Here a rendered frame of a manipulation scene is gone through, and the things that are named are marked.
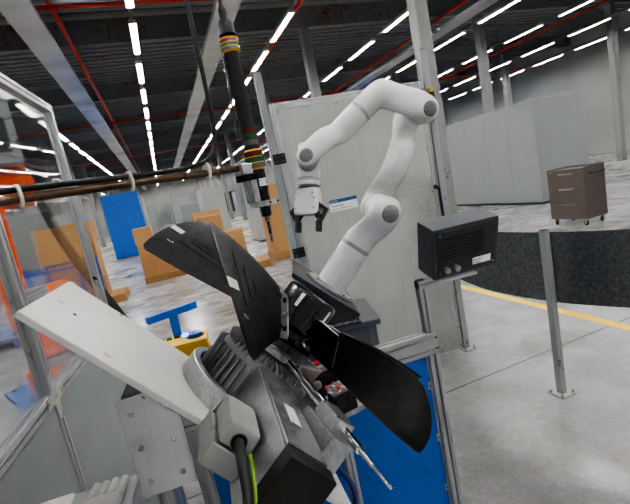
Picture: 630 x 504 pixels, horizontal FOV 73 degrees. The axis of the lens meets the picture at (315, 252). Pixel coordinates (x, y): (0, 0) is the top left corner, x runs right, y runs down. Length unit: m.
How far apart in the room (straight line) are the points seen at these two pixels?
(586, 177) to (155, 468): 7.21
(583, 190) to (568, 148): 3.74
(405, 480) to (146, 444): 1.13
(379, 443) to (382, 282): 1.60
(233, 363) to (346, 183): 2.19
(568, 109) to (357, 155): 8.73
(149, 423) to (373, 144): 2.47
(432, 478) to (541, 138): 9.39
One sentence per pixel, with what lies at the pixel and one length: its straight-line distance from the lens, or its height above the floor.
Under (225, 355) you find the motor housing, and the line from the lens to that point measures 0.88.
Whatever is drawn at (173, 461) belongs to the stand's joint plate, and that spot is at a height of 1.00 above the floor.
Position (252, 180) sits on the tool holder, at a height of 1.49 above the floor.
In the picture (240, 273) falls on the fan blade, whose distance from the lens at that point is 0.67.
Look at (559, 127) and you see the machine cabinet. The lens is 11.10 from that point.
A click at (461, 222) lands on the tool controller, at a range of 1.54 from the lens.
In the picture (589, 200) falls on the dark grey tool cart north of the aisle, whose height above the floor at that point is 0.38.
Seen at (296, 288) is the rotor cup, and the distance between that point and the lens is 0.89.
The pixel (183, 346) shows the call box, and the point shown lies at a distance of 1.36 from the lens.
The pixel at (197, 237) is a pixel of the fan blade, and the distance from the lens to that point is 1.01.
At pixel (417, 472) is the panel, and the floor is 0.34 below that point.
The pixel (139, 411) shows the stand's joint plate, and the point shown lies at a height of 1.12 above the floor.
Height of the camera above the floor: 1.46
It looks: 9 degrees down
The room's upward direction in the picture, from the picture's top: 11 degrees counter-clockwise
